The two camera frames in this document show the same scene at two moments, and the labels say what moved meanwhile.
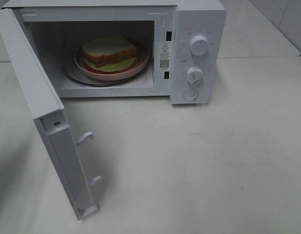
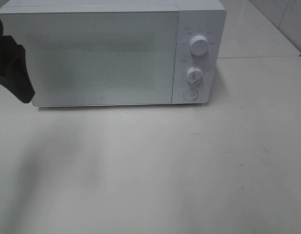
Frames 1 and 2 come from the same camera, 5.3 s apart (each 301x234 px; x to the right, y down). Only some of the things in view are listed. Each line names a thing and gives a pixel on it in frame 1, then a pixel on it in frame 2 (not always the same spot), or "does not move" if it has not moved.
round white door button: [190, 94] does not move
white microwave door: [64, 149] -> [88, 58]
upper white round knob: [199, 45] does not move
